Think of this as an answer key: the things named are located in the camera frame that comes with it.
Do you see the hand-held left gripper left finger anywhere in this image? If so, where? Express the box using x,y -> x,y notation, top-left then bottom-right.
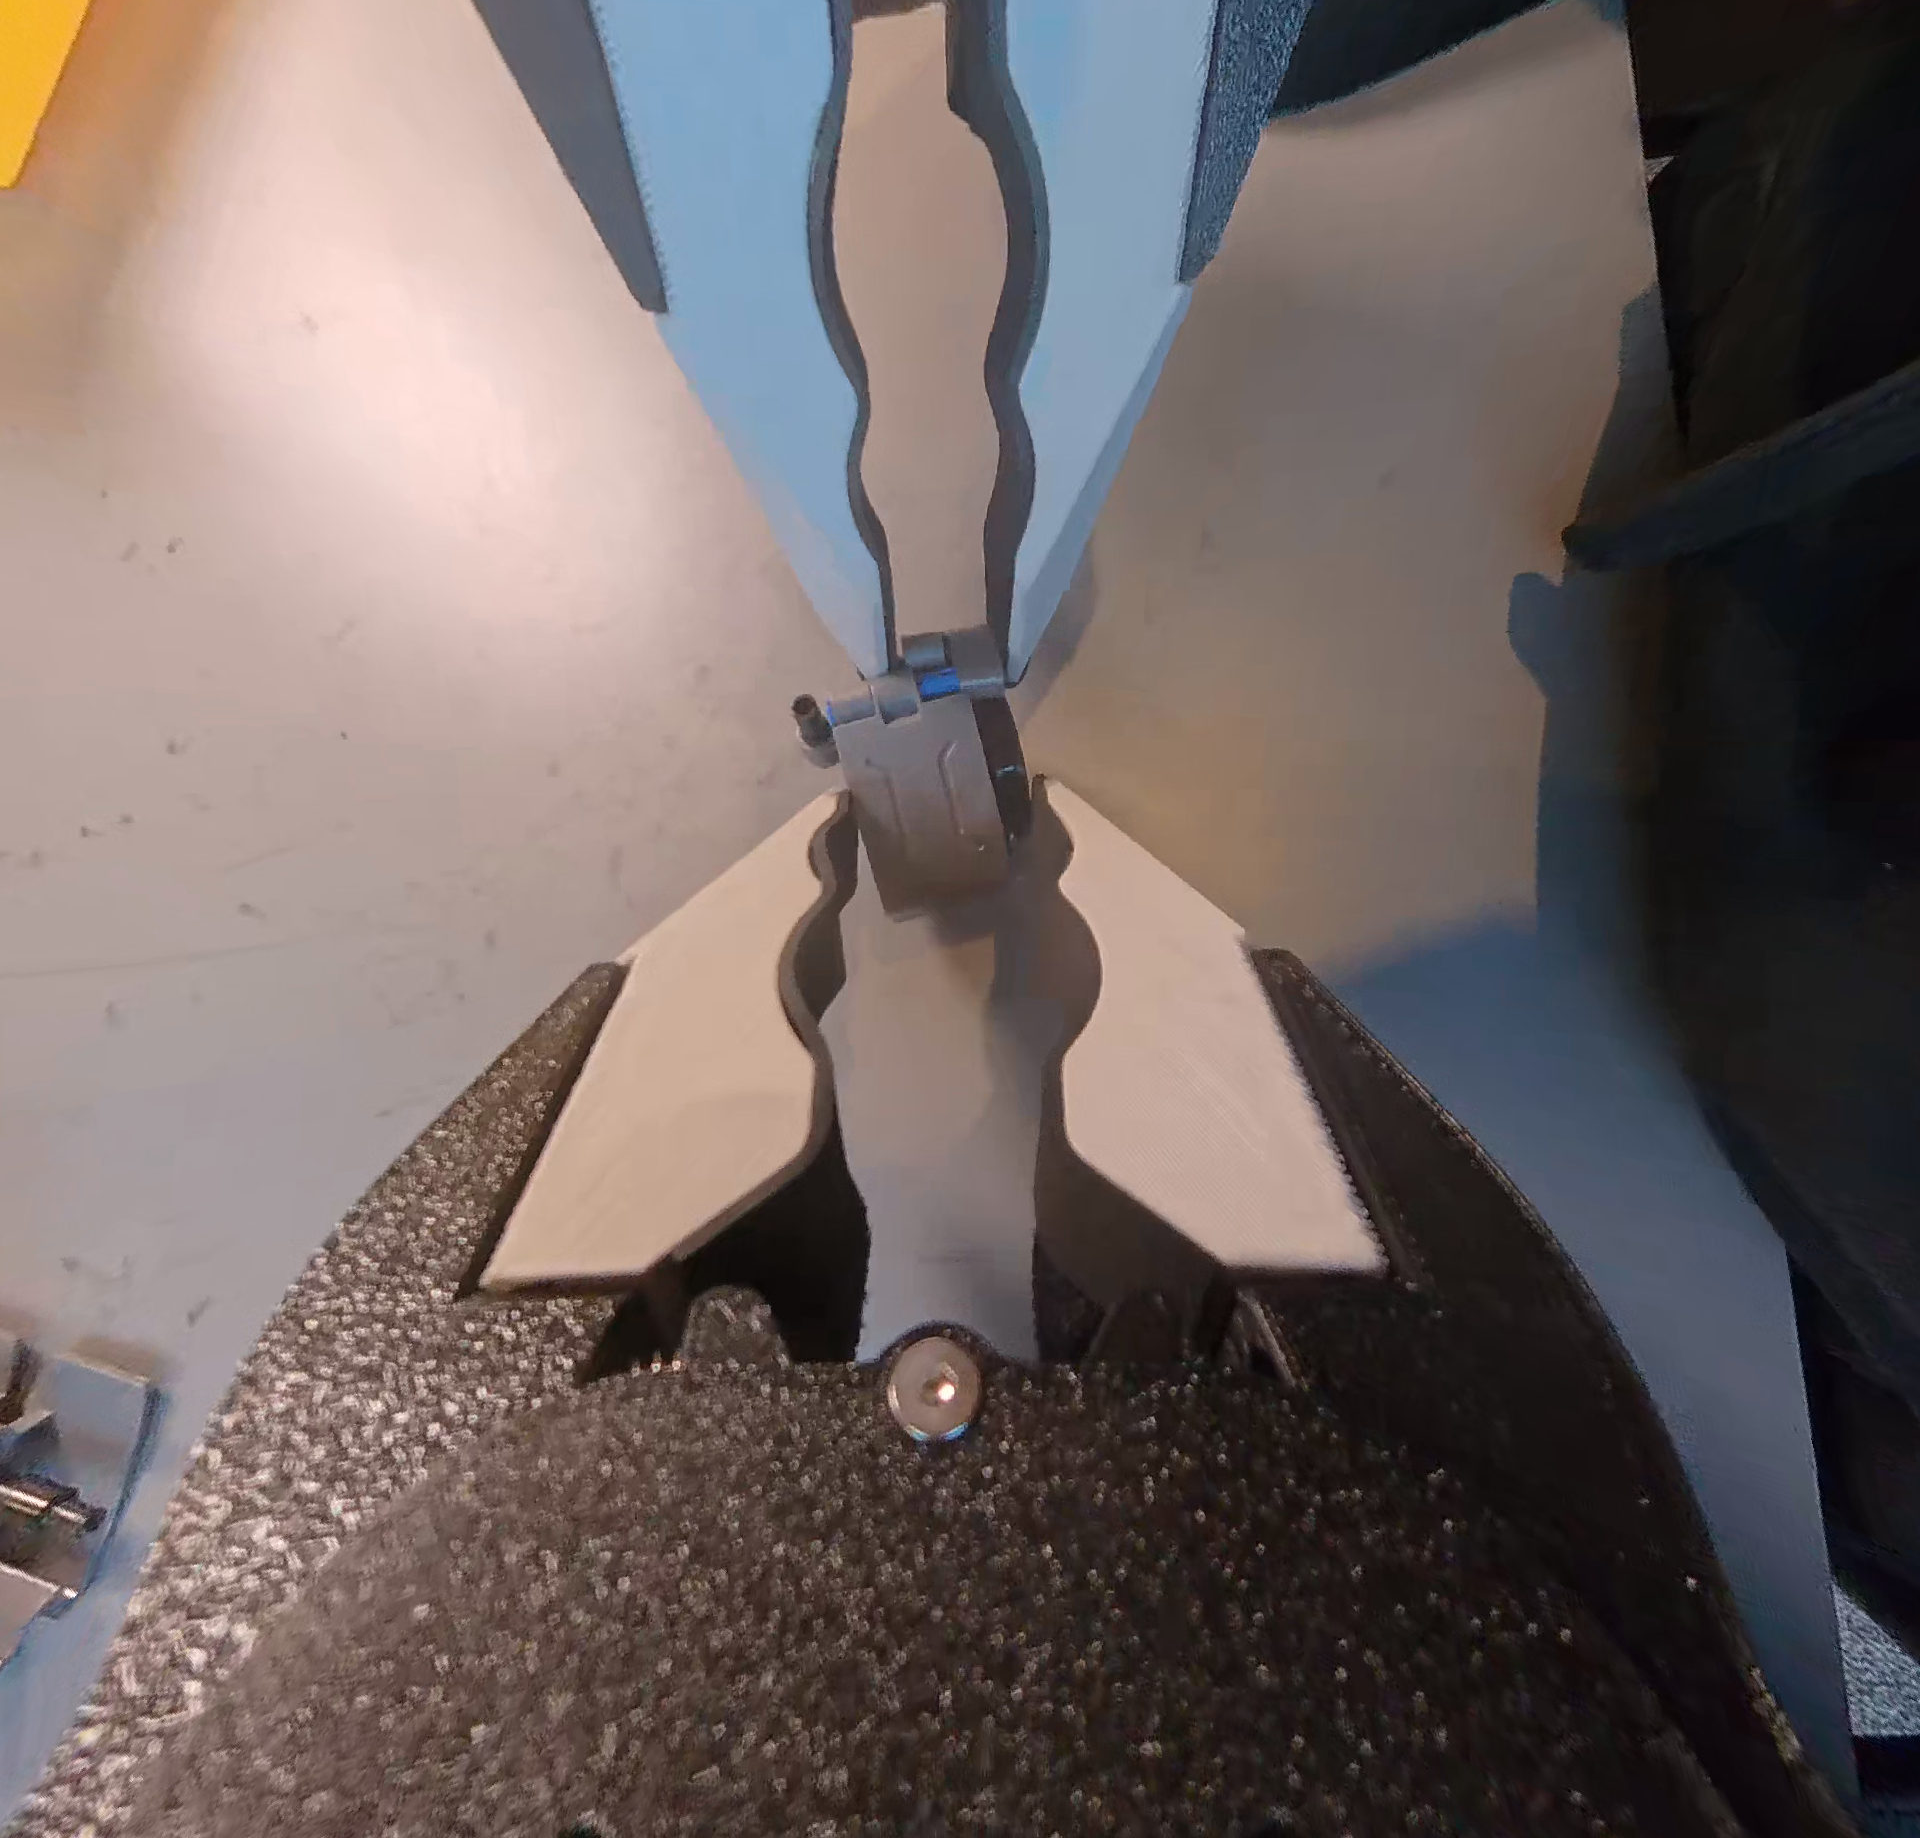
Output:
477,788 -> 856,1297

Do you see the person in black hoodie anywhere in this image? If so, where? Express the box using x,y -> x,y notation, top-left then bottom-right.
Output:
1530,0 -> 1920,1743

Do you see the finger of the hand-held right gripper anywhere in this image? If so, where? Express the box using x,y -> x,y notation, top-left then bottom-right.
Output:
946,0 -> 1233,680
575,0 -> 903,675

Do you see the yellow plastic bin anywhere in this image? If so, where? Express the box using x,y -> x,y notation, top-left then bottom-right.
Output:
0,0 -> 128,193

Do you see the grey toy eye module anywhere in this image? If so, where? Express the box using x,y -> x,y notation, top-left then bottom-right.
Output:
790,627 -> 1037,921

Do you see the grey desk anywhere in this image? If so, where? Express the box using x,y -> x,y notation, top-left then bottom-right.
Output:
0,0 -> 1868,1838

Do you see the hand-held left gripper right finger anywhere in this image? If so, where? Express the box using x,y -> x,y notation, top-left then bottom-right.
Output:
1034,778 -> 1392,1285

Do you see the grey toy plate assembly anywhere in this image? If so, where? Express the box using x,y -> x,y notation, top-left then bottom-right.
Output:
0,1328 -> 159,1667

